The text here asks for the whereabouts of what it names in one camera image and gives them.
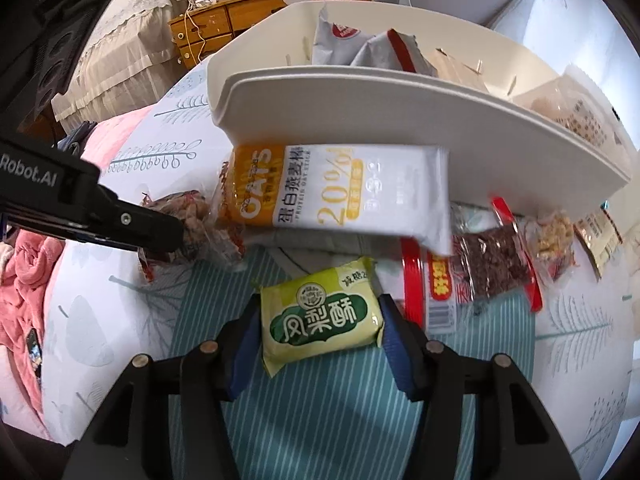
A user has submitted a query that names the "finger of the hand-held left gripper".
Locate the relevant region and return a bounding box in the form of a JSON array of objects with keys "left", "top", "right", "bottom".
[{"left": 89, "top": 184, "right": 187, "bottom": 252}]

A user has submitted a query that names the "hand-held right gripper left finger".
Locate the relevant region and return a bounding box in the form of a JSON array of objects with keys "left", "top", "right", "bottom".
[{"left": 60, "top": 302, "right": 266, "bottom": 480}]

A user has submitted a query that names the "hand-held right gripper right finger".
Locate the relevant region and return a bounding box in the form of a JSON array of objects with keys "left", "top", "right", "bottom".
[{"left": 377, "top": 294, "right": 583, "bottom": 480}]

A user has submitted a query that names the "red edged nut packet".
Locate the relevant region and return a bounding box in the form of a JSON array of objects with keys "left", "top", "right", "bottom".
[{"left": 139, "top": 190, "right": 246, "bottom": 283}]

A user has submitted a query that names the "green yellow pastry packet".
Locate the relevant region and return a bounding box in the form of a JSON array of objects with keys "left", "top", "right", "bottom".
[{"left": 260, "top": 256, "right": 386, "bottom": 378}]

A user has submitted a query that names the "red edged dark bar packet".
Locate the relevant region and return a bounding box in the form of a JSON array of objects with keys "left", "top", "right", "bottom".
[{"left": 400, "top": 196, "right": 545, "bottom": 332}]

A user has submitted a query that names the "white yellow oat bar packet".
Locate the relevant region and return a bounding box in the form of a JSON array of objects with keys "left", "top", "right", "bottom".
[{"left": 216, "top": 144, "right": 453, "bottom": 256}]

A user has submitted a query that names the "small clear nut packet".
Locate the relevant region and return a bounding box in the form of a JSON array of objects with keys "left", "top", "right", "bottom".
[{"left": 520, "top": 210, "right": 576, "bottom": 281}]

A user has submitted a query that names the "striped white red packet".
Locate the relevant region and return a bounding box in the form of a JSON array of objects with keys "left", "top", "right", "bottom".
[{"left": 572, "top": 200, "right": 626, "bottom": 281}]

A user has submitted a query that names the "white plastic storage box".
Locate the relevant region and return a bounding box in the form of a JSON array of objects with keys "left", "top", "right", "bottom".
[{"left": 206, "top": 0, "right": 633, "bottom": 213}]

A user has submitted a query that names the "grey packet with red label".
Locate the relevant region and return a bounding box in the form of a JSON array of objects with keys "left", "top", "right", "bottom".
[{"left": 312, "top": 2, "right": 386, "bottom": 67}]

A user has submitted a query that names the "plain brown packet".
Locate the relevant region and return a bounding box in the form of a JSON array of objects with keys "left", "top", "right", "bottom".
[{"left": 422, "top": 47, "right": 491, "bottom": 95}]

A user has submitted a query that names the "grey packet with red edge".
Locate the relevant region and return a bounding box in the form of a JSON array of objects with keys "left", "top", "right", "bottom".
[{"left": 350, "top": 29, "right": 438, "bottom": 78}]

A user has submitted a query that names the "dark blue cloth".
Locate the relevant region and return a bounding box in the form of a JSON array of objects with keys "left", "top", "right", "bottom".
[{"left": 57, "top": 120, "right": 98, "bottom": 153}]

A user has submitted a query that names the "tree print tablecloth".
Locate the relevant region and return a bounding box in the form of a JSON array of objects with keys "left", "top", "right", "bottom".
[{"left": 42, "top": 52, "right": 640, "bottom": 480}]

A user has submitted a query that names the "pink blanket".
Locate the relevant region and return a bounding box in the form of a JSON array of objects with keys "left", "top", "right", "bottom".
[{"left": 0, "top": 102, "right": 156, "bottom": 441}]

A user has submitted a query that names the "black phone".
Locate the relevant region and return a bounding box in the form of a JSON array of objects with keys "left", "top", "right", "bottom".
[{"left": 25, "top": 328, "right": 43, "bottom": 378}]

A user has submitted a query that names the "lace covered cabinet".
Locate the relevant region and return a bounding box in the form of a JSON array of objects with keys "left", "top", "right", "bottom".
[{"left": 50, "top": 0, "right": 186, "bottom": 121}]

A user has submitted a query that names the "wooden desk with drawers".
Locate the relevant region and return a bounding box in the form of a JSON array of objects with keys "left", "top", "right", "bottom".
[{"left": 167, "top": 0, "right": 376, "bottom": 71}]

